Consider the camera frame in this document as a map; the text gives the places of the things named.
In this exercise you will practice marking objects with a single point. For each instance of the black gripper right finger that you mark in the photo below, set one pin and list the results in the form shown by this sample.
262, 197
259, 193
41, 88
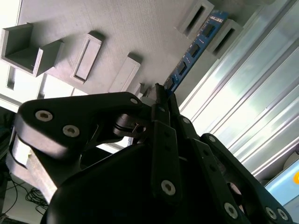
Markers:
210, 163

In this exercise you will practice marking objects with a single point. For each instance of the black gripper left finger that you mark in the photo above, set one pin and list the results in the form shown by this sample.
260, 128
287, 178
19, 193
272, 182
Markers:
70, 112

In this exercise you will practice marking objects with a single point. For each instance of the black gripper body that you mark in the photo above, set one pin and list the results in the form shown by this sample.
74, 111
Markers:
105, 198

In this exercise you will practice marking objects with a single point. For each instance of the blue RAM stick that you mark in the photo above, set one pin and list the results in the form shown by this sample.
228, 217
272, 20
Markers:
194, 50

